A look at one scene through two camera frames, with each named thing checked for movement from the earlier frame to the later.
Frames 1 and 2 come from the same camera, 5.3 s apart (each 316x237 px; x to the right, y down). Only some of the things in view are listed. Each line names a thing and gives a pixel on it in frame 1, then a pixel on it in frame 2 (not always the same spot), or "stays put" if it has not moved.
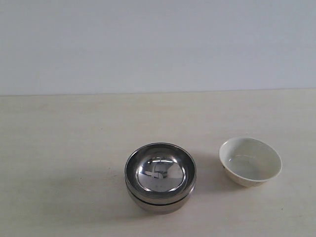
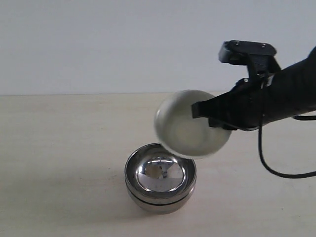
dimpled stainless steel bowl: x=160 y=173 stays put
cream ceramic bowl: x=250 y=162 to x=182 y=135
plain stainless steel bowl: x=160 y=208 stays put
